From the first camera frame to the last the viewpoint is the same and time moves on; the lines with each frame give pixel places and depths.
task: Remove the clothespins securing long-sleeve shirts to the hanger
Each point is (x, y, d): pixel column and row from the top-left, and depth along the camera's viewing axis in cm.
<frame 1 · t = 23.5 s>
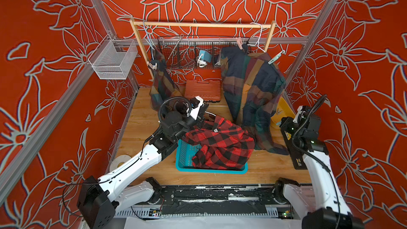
left hand: (206, 103, 67), fingers closed
right hand: (280, 117, 77), fingers closed
red black plaid shirt: (221, 143, 78), point 14 cm above the table
teal plastic basket: (184, 153, 86), point 2 cm above the table
dark plaid shirt left: (164, 87, 80), point 31 cm above the table
dark multicolour plaid shirt right: (253, 85, 78), point 33 cm above the table
red tool case: (210, 91, 114), point 5 cm above the table

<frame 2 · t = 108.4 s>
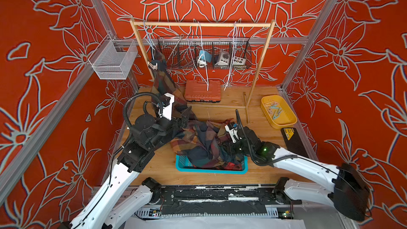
left hand: (179, 101, 62), fingers open
right hand: (219, 144, 77), fingers closed
dark multicolour plaid shirt right: (205, 145, 80), point 11 cm above the table
clothespins in yellow tray: (273, 107, 107), point 2 cm above the table
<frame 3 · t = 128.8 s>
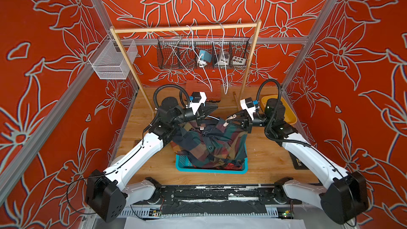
left hand: (216, 105, 63), fingers closed
right hand: (226, 121, 66), fingers closed
dark plaid shirt left: (213, 146, 70), point 21 cm above the table
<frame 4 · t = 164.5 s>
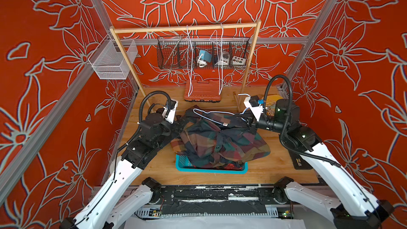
left hand: (176, 109, 69), fingers open
right hand: (233, 115, 62), fingers closed
dark plaid shirt left: (218, 139, 69), point 23 cm above the table
